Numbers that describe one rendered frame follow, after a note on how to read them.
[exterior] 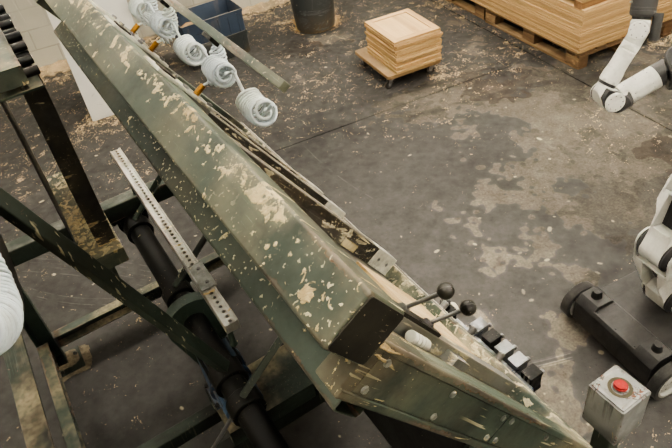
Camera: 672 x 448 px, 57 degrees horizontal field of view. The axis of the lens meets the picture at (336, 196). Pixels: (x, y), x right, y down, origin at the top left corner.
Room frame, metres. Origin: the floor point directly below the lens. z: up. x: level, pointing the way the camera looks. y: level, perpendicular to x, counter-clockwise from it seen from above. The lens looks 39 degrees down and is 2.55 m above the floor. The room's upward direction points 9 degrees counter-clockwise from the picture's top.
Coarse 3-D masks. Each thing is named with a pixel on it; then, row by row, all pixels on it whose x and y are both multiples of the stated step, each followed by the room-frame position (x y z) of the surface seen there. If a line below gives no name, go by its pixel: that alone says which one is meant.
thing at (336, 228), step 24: (216, 48) 1.45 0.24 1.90; (192, 96) 1.33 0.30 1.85; (240, 144) 1.44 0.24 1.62; (264, 168) 1.42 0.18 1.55; (288, 192) 1.44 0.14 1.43; (312, 216) 1.47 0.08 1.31; (336, 216) 1.51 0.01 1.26; (336, 240) 1.50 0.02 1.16; (360, 240) 1.54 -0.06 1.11; (384, 264) 1.58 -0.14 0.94
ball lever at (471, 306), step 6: (468, 300) 0.92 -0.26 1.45; (462, 306) 0.91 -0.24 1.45; (468, 306) 0.91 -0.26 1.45; (474, 306) 0.91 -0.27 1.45; (450, 312) 0.92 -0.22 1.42; (456, 312) 0.92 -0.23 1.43; (462, 312) 0.91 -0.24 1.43; (468, 312) 0.90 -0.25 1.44; (474, 312) 0.90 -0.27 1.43; (426, 318) 0.93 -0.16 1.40; (438, 318) 0.92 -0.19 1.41; (444, 318) 0.92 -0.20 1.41; (432, 324) 0.92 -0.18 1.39
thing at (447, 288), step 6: (444, 282) 0.90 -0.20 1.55; (438, 288) 0.89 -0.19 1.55; (444, 288) 0.88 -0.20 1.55; (450, 288) 0.88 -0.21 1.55; (432, 294) 0.89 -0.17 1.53; (438, 294) 0.88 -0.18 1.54; (444, 294) 0.87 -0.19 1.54; (450, 294) 0.87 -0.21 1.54; (420, 300) 0.89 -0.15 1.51; (426, 300) 0.89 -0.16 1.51; (402, 306) 0.89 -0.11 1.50; (408, 306) 0.89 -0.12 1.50; (408, 312) 0.89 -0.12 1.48
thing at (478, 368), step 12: (408, 324) 0.87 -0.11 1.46; (432, 336) 0.90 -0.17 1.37; (432, 348) 0.90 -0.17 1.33; (444, 348) 0.92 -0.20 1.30; (456, 348) 0.94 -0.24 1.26; (468, 360) 0.96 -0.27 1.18; (480, 360) 1.02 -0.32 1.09; (468, 372) 0.96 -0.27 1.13; (480, 372) 0.98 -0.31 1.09; (492, 372) 1.00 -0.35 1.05; (492, 384) 1.00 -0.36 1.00; (504, 384) 1.02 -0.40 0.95
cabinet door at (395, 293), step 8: (360, 264) 1.31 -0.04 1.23; (368, 272) 1.27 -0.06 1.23; (376, 280) 1.23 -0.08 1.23; (384, 280) 1.33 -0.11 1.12; (384, 288) 1.20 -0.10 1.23; (392, 288) 1.30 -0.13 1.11; (392, 296) 1.16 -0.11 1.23; (400, 296) 1.27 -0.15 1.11; (408, 296) 1.37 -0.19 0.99; (416, 312) 1.20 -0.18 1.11; (424, 312) 1.30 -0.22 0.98; (440, 328) 1.22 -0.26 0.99; (448, 336) 1.18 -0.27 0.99
